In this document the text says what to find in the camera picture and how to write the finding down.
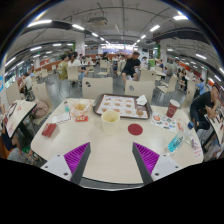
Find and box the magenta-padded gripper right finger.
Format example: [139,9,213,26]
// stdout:
[131,142,183,186]

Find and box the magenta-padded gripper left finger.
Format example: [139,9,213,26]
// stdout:
[40,142,92,186]

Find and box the clear blue-capped water bottle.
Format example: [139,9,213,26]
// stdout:
[166,121,196,155]

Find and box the round red coaster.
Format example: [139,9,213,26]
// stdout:
[127,123,144,136]

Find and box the red sauce packet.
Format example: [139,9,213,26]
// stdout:
[75,115,89,123]

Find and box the white sticker sheet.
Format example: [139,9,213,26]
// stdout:
[150,112,178,133]

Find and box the red wallet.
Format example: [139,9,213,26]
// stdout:
[41,122,58,139]

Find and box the white paper card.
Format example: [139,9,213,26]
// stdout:
[49,111,72,125]

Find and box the cream paper cup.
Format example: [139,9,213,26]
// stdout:
[100,109,121,136]

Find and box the clear plastic bag with fries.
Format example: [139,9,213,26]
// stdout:
[69,98,93,118]

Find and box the small teal bottle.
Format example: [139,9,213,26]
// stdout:
[63,100,71,113]

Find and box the pink printed flyer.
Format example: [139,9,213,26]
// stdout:
[191,139,205,160]

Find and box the red paper cup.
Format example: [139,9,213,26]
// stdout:
[165,98,181,119]

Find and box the crumpled white napkin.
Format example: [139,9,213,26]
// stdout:
[135,94,148,106]

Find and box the pink backpack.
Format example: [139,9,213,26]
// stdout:
[31,99,51,119]

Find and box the brown tray with paper liner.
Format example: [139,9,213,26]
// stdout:
[92,93,153,120]

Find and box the beige chair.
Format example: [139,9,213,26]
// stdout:
[81,76,114,100]
[124,79,156,104]

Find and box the beige dining table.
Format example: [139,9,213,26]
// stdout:
[2,99,38,139]
[204,111,224,148]

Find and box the person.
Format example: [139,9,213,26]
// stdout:
[120,50,142,84]
[57,54,70,81]
[19,72,35,101]
[194,77,206,98]
[68,51,88,81]
[189,84,223,133]

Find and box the group of beige chairs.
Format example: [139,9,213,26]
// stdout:
[4,59,198,108]

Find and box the ceiling air conditioner unit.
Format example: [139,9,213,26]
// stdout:
[87,15,109,28]

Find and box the group of ceiling lights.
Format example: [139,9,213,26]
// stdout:
[4,14,224,84]

